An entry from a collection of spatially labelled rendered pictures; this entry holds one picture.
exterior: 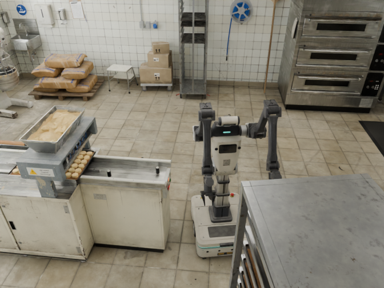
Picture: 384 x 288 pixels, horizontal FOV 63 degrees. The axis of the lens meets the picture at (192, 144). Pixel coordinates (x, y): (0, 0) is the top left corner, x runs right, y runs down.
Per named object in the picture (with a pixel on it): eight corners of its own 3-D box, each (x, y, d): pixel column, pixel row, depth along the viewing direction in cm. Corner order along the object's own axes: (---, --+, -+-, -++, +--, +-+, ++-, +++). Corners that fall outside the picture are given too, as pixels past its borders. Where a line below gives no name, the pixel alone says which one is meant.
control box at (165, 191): (162, 198, 265) (162, 186, 258) (167, 179, 285) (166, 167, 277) (166, 198, 265) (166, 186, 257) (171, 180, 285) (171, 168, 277)
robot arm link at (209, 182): (213, 166, 216) (200, 166, 215) (216, 168, 205) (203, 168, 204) (214, 183, 217) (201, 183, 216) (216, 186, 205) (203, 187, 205)
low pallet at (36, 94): (29, 99, 581) (27, 94, 575) (48, 82, 648) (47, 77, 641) (93, 101, 576) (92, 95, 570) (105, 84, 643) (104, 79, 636)
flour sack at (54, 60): (42, 68, 565) (40, 59, 556) (51, 60, 600) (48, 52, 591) (82, 68, 567) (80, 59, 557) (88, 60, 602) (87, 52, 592)
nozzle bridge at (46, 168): (28, 196, 246) (15, 162, 227) (68, 145, 306) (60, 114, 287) (68, 199, 243) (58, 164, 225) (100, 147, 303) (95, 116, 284)
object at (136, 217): (94, 249, 306) (76, 178, 256) (106, 222, 334) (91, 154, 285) (165, 255, 300) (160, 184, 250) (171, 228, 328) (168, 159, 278)
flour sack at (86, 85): (88, 94, 575) (87, 86, 567) (66, 94, 575) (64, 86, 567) (99, 79, 635) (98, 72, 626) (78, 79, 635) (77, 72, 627)
